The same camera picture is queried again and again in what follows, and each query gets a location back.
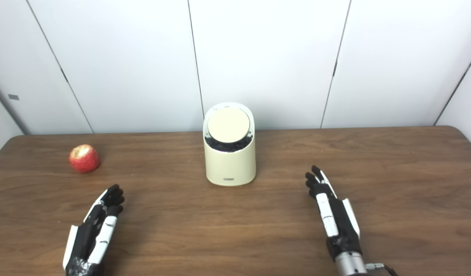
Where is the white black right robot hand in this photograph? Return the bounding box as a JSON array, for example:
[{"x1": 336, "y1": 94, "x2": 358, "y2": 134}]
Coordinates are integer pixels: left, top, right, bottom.
[{"x1": 305, "y1": 165, "x2": 363, "y2": 261}]

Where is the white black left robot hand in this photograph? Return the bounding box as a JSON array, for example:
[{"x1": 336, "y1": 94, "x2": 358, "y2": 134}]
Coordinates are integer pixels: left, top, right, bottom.
[{"x1": 63, "y1": 184, "x2": 125, "y2": 276}]

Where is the red apple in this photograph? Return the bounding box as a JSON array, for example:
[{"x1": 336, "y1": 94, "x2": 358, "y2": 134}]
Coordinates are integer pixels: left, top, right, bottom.
[{"x1": 69, "y1": 144, "x2": 101, "y2": 173}]

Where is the cream-colored round bin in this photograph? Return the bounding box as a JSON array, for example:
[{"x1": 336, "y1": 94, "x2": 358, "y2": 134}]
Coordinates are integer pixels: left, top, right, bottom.
[{"x1": 203, "y1": 102, "x2": 257, "y2": 187}]

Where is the cream round bin lid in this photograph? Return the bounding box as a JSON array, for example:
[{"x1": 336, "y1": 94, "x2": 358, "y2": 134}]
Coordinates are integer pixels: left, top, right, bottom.
[{"x1": 207, "y1": 107, "x2": 251, "y2": 143}]

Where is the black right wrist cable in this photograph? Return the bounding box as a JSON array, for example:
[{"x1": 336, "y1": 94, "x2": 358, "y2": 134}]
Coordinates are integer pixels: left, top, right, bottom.
[{"x1": 366, "y1": 262, "x2": 397, "y2": 276}]

